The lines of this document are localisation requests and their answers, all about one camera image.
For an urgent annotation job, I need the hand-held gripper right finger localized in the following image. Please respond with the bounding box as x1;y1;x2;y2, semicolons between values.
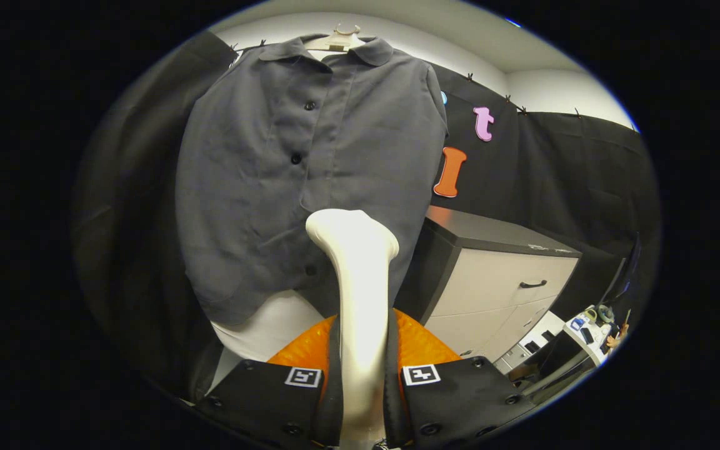
385;308;537;449

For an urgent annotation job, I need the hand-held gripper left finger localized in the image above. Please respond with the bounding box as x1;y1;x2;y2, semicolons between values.
196;314;343;449

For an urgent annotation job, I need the white garment steamer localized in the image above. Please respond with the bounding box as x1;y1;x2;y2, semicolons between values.
306;209;400;450

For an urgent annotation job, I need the grey button-up shirt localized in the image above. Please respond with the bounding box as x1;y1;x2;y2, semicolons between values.
176;34;448;326

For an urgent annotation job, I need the white mannequin torso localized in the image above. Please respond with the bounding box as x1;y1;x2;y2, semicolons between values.
210;24;367;363

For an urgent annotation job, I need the grey-topped white drawer cabinet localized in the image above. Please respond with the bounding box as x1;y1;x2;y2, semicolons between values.
396;205;583;376

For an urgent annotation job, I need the white desk with clutter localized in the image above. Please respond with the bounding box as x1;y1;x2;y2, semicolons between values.
496;305;633;389

